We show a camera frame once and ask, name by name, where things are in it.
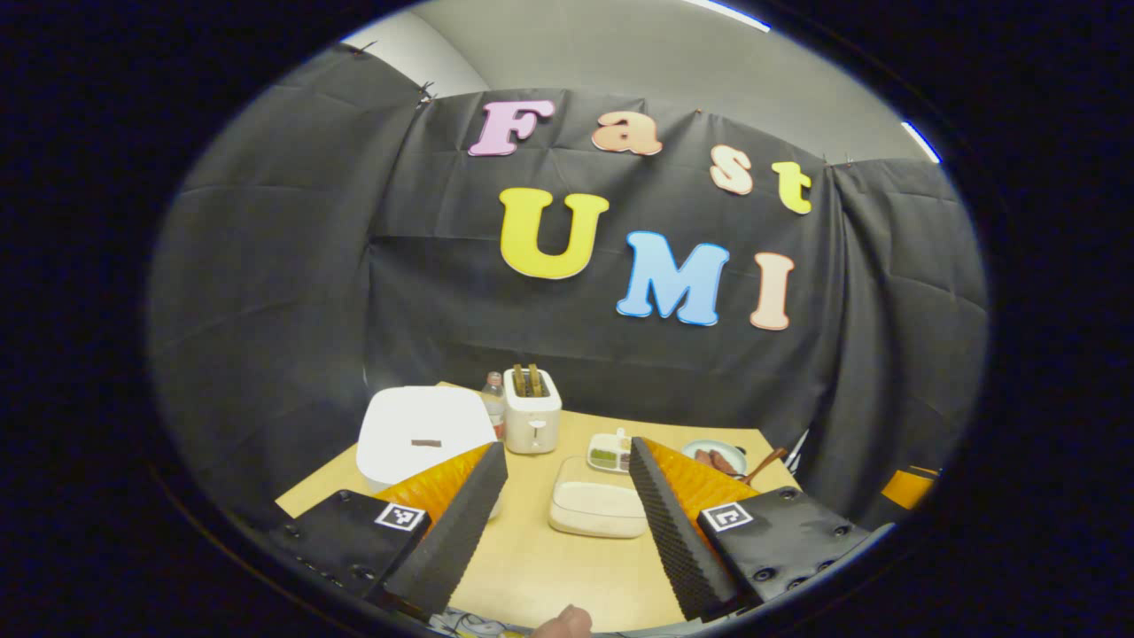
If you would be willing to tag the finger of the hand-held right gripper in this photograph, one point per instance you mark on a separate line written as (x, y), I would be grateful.
(908, 489)

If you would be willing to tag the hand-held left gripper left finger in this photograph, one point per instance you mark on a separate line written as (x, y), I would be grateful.
(452, 540)

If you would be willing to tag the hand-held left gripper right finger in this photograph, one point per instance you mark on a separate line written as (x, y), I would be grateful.
(678, 540)

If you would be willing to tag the clear container of rice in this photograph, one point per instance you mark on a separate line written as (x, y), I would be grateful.
(594, 509)

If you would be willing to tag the wooden spoon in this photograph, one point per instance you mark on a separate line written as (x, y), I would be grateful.
(766, 463)

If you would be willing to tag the white rice cooker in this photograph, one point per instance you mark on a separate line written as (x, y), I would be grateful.
(416, 425)

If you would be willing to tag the brown sausage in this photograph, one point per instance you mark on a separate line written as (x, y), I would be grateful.
(725, 463)
(705, 458)

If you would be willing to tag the pale green plate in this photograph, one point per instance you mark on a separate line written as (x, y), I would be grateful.
(700, 445)

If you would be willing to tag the divided white grain dish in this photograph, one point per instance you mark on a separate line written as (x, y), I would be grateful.
(607, 454)

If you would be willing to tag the clear plastic bottle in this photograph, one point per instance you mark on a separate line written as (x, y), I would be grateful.
(493, 408)

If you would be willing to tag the white toaster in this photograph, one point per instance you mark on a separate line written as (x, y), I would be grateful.
(532, 425)

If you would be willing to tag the brown toast slice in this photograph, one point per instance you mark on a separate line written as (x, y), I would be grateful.
(534, 379)
(520, 381)

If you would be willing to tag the black backdrop cloth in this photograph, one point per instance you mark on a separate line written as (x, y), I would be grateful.
(310, 310)

